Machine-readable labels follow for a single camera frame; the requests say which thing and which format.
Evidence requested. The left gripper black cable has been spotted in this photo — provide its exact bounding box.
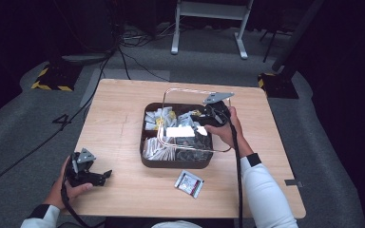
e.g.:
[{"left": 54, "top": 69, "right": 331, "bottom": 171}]
[{"left": 60, "top": 160, "right": 106, "bottom": 228}]

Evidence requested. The pile of brown striped sticks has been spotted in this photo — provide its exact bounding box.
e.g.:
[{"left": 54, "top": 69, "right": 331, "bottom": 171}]
[{"left": 142, "top": 136, "right": 176, "bottom": 162}]

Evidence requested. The bundle of floor cables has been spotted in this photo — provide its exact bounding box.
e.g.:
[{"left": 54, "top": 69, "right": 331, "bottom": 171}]
[{"left": 119, "top": 22, "right": 180, "bottom": 48}]

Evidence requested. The pile of white red packets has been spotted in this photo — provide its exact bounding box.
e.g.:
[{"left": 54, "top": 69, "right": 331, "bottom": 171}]
[{"left": 175, "top": 108, "right": 203, "bottom": 128}]

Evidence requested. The black yellow striped base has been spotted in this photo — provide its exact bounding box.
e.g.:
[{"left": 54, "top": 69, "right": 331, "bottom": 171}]
[
  {"left": 30, "top": 64, "right": 81, "bottom": 93},
  {"left": 257, "top": 71, "right": 300, "bottom": 100}
]

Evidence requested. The thin black floor cable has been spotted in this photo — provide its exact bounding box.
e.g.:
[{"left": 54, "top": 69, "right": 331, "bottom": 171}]
[{"left": 118, "top": 47, "right": 171, "bottom": 83}]

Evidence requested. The person's right hand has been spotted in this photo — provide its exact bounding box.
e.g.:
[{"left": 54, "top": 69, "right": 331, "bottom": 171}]
[{"left": 203, "top": 105, "right": 255, "bottom": 159}]

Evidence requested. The small silver snack packet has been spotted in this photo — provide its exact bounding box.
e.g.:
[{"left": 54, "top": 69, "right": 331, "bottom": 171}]
[{"left": 173, "top": 169, "right": 205, "bottom": 200}]

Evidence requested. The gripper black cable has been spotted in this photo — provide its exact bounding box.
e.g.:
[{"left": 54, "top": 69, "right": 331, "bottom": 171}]
[
  {"left": 60, "top": 160, "right": 106, "bottom": 228},
  {"left": 212, "top": 105, "right": 244, "bottom": 228}
]

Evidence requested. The pile of white yellow packets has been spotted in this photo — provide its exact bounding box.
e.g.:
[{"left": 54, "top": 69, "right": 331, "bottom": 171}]
[{"left": 144, "top": 106, "right": 177, "bottom": 131}]

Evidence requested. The pile of dark packets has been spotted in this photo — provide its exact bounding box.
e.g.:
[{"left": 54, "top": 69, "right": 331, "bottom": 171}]
[{"left": 175, "top": 132, "right": 212, "bottom": 162}]

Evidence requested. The dark slanted pole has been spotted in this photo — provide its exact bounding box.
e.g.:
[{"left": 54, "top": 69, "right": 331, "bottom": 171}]
[{"left": 271, "top": 0, "right": 326, "bottom": 73}]

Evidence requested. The grey tape piece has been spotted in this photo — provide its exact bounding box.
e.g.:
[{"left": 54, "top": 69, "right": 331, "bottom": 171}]
[{"left": 284, "top": 179, "right": 304, "bottom": 188}]

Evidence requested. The brown compartment box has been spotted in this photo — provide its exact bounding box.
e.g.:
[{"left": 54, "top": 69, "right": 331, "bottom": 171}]
[{"left": 139, "top": 102, "right": 215, "bottom": 170}]

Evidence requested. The white metal stand frame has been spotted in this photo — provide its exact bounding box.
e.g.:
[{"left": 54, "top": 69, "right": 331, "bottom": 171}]
[{"left": 170, "top": 0, "right": 255, "bottom": 61}]

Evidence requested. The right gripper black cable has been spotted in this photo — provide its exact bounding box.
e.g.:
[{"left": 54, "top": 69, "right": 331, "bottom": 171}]
[{"left": 212, "top": 105, "right": 244, "bottom": 228}]

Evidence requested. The long black floor cable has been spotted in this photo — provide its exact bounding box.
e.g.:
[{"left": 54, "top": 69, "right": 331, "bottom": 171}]
[{"left": 0, "top": 51, "right": 113, "bottom": 195}]

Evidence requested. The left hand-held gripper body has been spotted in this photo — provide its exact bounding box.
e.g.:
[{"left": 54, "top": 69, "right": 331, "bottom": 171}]
[{"left": 65, "top": 147, "right": 106, "bottom": 188}]

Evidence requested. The person's left hand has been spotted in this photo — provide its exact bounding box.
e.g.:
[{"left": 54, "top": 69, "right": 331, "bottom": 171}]
[{"left": 42, "top": 156, "right": 94, "bottom": 210}]

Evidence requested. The person's torso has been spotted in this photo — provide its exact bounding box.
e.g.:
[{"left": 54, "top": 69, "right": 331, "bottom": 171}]
[{"left": 104, "top": 217, "right": 236, "bottom": 228}]

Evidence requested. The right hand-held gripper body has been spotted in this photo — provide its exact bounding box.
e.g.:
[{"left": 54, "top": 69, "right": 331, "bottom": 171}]
[{"left": 199, "top": 91, "right": 236, "bottom": 128}]

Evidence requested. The clear box lid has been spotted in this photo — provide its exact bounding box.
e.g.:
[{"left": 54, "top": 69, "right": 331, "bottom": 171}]
[{"left": 156, "top": 87, "right": 236, "bottom": 154}]

